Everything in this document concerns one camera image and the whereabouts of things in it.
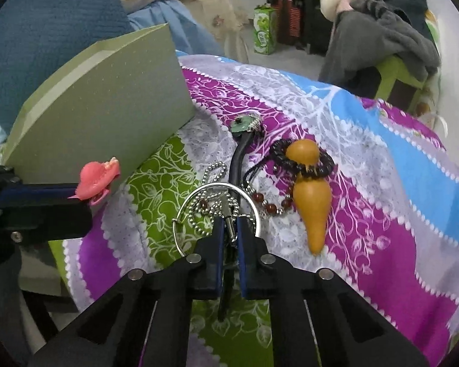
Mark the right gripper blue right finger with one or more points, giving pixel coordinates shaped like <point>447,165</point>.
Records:
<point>256,278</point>

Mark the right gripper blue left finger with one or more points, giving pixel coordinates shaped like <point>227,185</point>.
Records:
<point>208,281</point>

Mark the black hair stick green flower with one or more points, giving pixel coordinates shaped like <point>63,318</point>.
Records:
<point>244,129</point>

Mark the green cardboard box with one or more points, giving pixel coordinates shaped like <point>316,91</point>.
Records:
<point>114,104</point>

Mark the colourful striped floral cloth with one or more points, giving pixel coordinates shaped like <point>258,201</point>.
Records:
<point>393,227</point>

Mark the blue quilted cushion left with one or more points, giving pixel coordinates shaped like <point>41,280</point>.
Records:
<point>39,36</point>

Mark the light blue bedding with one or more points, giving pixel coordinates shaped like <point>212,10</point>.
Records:
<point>187,34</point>

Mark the green shopping bag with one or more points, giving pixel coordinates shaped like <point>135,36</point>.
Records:
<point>265,29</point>

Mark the green plastic stool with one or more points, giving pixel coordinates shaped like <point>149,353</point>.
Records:
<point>397,86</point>

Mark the beige embroidered cloth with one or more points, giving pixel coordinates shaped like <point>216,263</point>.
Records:
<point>225,20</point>

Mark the grey fleece garment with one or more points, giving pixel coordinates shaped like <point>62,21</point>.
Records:
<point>370,33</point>

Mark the black red suitcases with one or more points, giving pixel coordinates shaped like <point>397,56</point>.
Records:
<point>301,24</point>

